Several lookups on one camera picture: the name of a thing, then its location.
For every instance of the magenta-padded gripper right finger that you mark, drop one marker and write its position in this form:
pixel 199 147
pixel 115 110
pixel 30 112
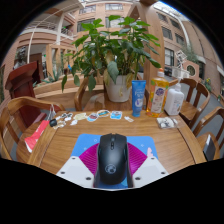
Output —
pixel 150 170

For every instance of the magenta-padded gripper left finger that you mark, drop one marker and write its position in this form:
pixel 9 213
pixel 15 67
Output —
pixel 75 170

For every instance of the black computer mouse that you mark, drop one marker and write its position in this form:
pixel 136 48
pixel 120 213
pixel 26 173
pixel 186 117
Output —
pixel 112 160

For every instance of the blue printed mouse pad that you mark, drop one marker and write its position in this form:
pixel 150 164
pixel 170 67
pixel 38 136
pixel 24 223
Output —
pixel 86 140

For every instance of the small clear packet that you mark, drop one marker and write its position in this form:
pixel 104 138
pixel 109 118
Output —
pixel 166 122

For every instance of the small black key fob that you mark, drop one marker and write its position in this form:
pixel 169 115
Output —
pixel 53 123

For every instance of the cream sticker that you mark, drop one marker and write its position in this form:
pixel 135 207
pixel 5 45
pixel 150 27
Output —
pixel 80 116

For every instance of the round blue white sticker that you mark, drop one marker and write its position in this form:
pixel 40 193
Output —
pixel 92 117

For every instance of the oval blue orange sticker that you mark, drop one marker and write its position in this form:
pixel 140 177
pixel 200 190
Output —
pixel 103 113

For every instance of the light blue sticker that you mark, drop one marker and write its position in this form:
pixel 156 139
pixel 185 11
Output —
pixel 116 115

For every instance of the blue squeeze tube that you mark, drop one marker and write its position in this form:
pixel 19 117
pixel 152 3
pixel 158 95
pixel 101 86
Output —
pixel 138 98

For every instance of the orange liquid soap bottle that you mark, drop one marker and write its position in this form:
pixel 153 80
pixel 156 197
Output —
pixel 157 96

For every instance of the white pump bottle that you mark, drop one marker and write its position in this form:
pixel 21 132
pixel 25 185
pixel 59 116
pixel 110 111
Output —
pixel 174 100

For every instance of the wooden armchair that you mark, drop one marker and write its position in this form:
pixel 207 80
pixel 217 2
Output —
pixel 13 110
pixel 191 106
pixel 80 95
pixel 206 121

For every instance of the spiky green agave plant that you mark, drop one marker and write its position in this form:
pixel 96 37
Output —
pixel 51 77

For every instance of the dark red wooden lectern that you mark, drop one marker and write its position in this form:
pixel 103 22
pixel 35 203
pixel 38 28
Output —
pixel 21 83

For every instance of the yellow flowering plant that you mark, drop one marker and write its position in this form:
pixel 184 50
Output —
pixel 207 85

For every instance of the white sculpture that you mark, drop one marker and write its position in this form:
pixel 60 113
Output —
pixel 180 61

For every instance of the dark bust statue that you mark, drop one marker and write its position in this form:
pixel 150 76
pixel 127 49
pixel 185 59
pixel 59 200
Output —
pixel 20 58

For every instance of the green plant in white pot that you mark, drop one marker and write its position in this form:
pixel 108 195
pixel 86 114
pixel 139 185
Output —
pixel 116 50

